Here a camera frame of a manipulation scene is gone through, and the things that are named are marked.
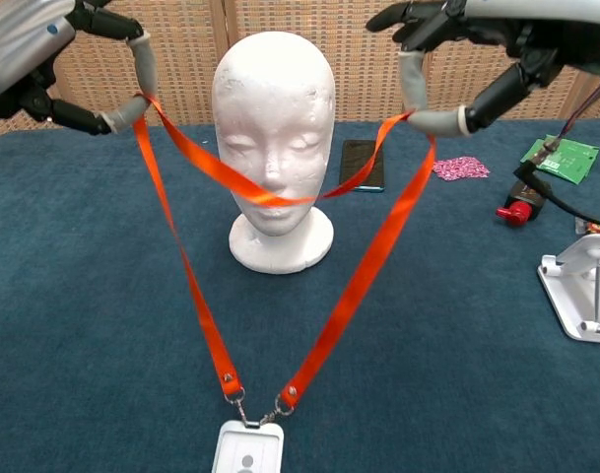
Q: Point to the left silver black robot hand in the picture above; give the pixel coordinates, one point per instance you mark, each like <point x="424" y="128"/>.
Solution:
<point x="19" y="39"/>

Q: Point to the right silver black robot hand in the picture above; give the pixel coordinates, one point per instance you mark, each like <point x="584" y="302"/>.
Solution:
<point x="526" y="29"/>

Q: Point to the white badge card holder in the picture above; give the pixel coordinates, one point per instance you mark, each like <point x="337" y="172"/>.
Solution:
<point x="247" y="448"/>

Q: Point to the white mannequin head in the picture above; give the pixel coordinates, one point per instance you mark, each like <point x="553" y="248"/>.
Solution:
<point x="275" y="98"/>

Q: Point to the green foil packet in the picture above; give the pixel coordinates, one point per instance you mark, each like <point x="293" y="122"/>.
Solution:
<point x="570" y="162"/>

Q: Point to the pink patterned packet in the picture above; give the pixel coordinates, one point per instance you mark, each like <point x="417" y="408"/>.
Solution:
<point x="459" y="168"/>

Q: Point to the black pouch with red cap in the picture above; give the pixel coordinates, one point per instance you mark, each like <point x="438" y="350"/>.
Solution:
<point x="516" y="214"/>

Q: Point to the black phone case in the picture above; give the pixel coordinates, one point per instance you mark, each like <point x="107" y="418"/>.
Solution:
<point x="351" y="157"/>

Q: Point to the woven wicker folding screen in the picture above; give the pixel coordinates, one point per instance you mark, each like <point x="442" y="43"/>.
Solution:
<point x="289" y="20"/>

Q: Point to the teal carpet table cover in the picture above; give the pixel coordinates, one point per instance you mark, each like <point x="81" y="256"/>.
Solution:
<point x="83" y="295"/>

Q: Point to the white folding phone stand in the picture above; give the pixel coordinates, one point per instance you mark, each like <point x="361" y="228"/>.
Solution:
<point x="565" y="305"/>

